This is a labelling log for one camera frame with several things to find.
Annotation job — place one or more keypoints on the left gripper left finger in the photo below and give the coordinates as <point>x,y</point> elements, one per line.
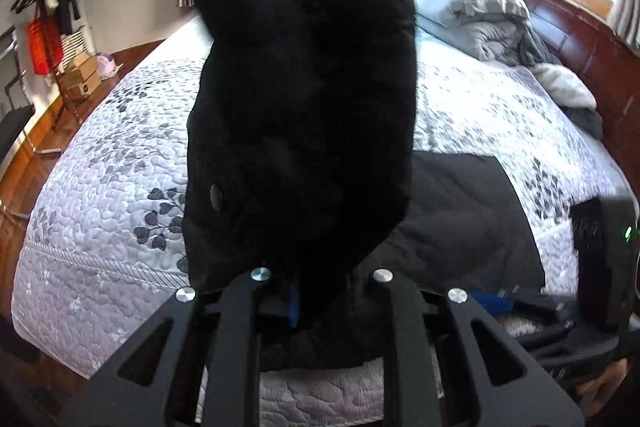
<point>193,363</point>

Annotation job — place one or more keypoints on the cardboard boxes stack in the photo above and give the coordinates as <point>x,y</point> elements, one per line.
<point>80,77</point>

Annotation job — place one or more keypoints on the wooden headboard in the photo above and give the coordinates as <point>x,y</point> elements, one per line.
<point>609,69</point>

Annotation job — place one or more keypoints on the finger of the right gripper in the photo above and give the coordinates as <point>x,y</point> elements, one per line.
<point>495,304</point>

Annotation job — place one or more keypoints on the white cloth by headboard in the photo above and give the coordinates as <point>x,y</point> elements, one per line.
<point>564,86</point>

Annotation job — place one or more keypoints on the grey folded duvet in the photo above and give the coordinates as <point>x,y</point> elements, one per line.
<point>488,30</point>

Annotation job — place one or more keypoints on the black pants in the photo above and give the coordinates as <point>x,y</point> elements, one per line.
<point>299,155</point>

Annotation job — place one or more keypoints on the pink small object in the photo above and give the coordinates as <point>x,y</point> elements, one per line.
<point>106,66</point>

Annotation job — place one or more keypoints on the dark grey folded garment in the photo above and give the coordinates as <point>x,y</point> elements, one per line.
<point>465,227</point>

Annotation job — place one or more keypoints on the black metal frame chair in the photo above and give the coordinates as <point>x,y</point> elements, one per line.
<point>17,108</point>

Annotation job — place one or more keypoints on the white grey leaf quilt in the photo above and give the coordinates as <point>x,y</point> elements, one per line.
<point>103,244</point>

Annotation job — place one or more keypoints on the wooden coat rack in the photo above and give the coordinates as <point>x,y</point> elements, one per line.
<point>47,8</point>

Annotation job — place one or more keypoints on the red hanging bag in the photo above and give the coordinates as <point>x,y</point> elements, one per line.
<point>44,44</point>

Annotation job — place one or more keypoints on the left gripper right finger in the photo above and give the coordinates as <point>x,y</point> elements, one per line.
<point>447,362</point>

